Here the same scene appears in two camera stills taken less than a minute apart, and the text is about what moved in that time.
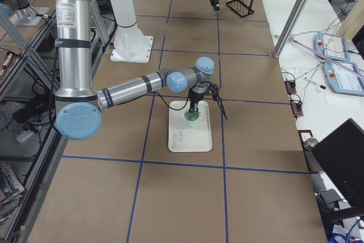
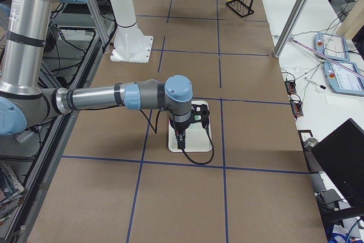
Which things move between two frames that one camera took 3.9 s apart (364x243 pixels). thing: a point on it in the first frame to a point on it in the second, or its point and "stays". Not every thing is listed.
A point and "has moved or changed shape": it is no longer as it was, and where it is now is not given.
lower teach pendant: [342, 81] stays
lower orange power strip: [297, 108] stays
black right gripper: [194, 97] to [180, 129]
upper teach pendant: [331, 46] stays
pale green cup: [191, 118] has moved or changed shape
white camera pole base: [130, 45] stays
